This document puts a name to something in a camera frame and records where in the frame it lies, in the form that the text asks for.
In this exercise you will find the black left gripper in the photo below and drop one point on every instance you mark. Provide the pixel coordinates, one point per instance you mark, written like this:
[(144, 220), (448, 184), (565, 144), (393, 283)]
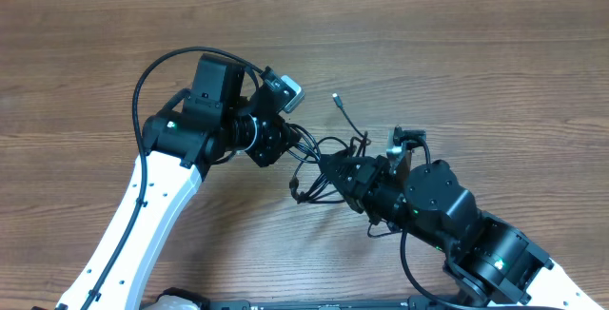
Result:
[(272, 142)]

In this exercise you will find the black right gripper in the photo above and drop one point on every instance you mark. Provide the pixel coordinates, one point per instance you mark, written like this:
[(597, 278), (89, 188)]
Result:
[(363, 198)]

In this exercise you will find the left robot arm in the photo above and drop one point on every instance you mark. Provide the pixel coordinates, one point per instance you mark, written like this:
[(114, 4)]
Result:
[(231, 107)]

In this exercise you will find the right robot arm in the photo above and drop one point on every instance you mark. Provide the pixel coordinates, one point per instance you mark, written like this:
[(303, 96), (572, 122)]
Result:
[(494, 264)]

